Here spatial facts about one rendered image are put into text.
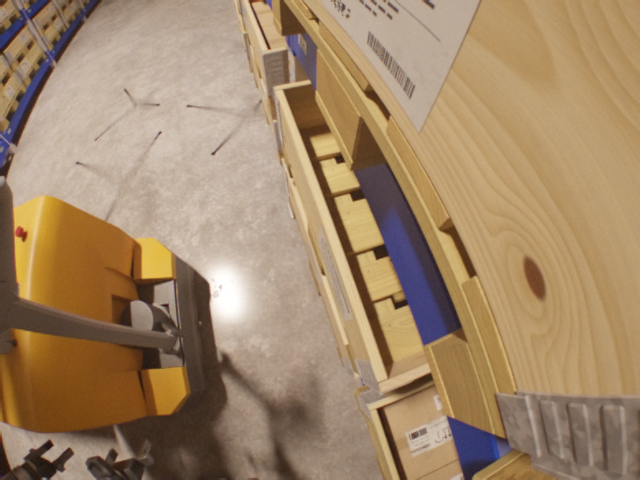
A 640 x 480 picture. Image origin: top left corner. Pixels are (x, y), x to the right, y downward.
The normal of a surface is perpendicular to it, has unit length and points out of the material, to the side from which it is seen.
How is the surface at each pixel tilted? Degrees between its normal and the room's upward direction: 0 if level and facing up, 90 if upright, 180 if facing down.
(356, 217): 0
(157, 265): 22
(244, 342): 0
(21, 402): 0
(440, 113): 90
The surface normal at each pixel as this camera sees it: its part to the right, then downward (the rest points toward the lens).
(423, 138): -0.95, 0.29
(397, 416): 0.03, -0.37
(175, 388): 0.39, -0.41
